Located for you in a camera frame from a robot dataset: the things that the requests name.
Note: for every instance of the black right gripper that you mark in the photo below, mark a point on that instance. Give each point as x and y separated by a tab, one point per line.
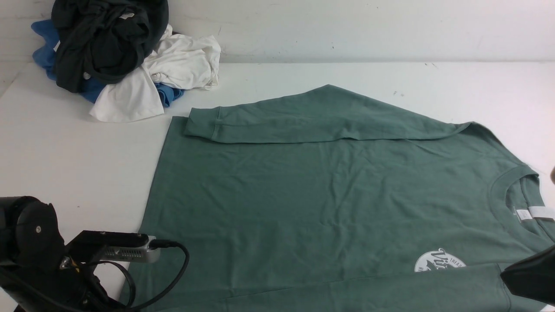
533	277

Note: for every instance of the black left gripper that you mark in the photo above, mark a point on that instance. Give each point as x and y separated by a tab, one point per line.
76	287

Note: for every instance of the green long-sleeved shirt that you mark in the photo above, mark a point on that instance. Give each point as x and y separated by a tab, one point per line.
330	201

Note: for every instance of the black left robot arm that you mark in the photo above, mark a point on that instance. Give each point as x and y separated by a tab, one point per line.
30	237

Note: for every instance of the black crumpled garment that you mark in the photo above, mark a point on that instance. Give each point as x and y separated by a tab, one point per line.
105	39

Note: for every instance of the white crumpled garment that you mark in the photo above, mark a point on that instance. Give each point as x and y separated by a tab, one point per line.
177	63

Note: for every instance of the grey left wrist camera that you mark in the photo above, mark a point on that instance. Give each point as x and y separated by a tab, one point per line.
125	248

